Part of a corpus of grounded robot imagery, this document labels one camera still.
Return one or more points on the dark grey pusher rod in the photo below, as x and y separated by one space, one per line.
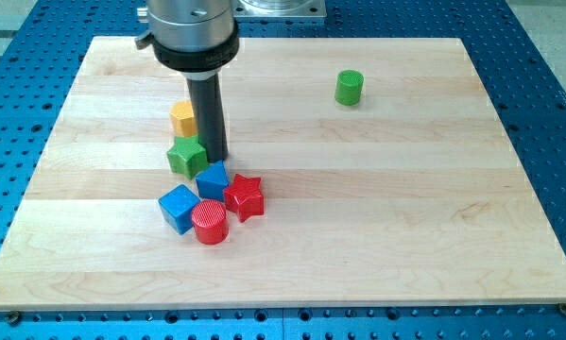
206 100

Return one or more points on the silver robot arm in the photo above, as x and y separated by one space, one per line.
196 38

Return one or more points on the green star block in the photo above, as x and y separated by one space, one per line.
187 156

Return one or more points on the red star block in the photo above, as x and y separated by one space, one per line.
244 197

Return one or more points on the blue cube block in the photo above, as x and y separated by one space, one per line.
177 206

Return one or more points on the yellow hexagon block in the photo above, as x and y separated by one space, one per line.
183 119

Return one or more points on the blue triangle block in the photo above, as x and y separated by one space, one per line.
213 181

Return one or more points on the red cylinder block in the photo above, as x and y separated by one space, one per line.
209 218

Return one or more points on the green cylinder block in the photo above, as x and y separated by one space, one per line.
348 88

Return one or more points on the blue perforated table plate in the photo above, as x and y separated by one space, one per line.
525 87

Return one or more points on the light wooden board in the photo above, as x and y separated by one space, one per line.
413 196

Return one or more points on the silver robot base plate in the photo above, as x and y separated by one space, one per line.
279 9

